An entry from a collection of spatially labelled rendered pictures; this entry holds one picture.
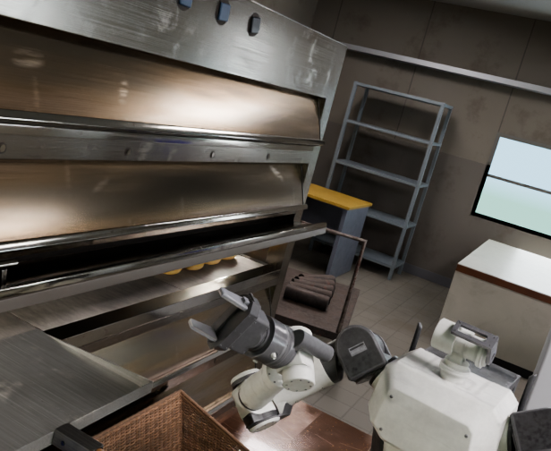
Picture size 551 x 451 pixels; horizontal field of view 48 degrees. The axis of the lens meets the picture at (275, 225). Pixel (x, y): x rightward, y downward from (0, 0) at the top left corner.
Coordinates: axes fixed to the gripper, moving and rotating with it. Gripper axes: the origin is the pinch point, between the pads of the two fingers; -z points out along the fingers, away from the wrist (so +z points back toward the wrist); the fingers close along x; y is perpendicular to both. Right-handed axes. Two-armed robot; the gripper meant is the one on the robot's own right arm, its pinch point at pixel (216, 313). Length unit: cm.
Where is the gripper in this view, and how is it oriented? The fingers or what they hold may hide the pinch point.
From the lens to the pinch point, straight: 115.2
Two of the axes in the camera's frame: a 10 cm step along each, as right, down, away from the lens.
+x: 6.8, -7.1, -1.9
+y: 3.3, 5.3, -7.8
